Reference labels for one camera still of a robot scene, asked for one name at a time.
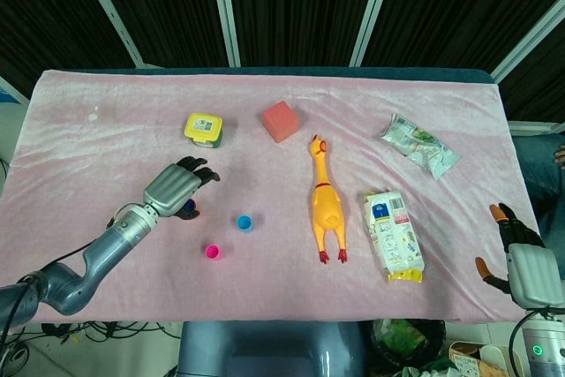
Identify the light blue plastic cup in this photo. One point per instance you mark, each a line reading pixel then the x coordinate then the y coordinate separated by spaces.
pixel 244 222

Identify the pink velvet table cloth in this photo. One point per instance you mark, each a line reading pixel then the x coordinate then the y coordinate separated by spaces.
pixel 273 284

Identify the black trash bin bag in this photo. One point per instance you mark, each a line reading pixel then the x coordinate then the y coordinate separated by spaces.
pixel 406 341

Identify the pink plastic cup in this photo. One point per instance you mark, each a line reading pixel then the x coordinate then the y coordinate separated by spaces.
pixel 213 252

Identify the dark blue plastic cup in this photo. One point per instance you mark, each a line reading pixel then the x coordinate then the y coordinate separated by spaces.
pixel 190 205

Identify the white post with blue sign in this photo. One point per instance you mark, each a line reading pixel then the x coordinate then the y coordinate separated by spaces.
pixel 13 92

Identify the yellow rubber chicken toy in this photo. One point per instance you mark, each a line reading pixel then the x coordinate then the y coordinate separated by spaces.
pixel 327 205

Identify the silver crumpled snack bag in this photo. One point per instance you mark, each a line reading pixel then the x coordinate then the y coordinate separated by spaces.
pixel 419 145

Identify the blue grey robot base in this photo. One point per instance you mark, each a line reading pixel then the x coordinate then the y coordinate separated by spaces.
pixel 269 350

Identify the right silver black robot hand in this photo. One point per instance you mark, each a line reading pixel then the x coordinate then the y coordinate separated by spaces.
pixel 532 271

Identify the red foam cube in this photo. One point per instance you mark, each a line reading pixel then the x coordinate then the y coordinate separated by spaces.
pixel 280 123

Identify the green container with yellow lid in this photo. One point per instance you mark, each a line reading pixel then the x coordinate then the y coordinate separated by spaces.
pixel 203 126

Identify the black partition curtain panel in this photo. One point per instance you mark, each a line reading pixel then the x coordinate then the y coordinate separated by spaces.
pixel 538 90
pixel 44 19
pixel 463 6
pixel 163 6
pixel 300 6

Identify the beige packaging box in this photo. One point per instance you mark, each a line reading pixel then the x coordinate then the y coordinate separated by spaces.
pixel 476 361

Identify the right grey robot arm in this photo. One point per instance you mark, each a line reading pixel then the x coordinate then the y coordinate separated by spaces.
pixel 545 350

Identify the white partition frame post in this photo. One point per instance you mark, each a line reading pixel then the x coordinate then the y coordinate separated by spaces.
pixel 110 10
pixel 373 10
pixel 225 10
pixel 529 37

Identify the white horizontal frame rail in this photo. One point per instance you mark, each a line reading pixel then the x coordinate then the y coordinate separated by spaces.
pixel 534 127

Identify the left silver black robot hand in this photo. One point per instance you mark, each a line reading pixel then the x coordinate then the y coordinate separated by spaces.
pixel 170 189

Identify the white wet wipes pack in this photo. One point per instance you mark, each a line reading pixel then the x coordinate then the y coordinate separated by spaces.
pixel 393 236

